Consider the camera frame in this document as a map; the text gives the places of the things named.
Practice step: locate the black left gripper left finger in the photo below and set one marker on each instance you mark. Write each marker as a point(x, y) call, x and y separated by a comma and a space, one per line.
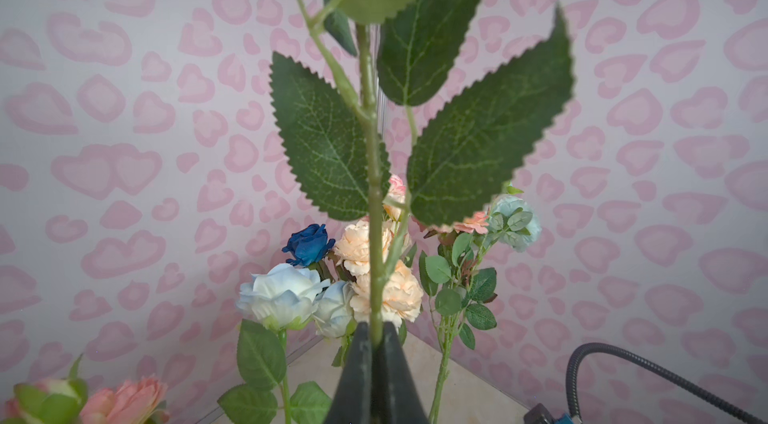
point(351, 403)

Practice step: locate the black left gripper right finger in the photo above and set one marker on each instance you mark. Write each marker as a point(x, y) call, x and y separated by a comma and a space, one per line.
point(396, 399)

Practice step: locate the peach rose stem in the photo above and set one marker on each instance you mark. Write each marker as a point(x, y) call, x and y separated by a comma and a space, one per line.
point(402, 295)

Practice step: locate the pale blue white rose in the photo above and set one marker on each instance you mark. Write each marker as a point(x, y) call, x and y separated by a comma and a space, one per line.
point(334, 318)
point(273, 304)

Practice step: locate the dark blue artificial rose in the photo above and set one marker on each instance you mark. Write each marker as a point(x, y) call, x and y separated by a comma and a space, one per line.
point(308, 246)

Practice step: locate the magenta pink rose stem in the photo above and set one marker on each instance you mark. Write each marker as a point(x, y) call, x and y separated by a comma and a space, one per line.
point(402, 52)

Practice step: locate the pink green carnation stem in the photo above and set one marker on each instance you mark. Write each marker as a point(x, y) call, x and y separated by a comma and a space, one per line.
point(477, 223)

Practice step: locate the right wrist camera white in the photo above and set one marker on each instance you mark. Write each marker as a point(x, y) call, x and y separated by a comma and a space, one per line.
point(539, 414)

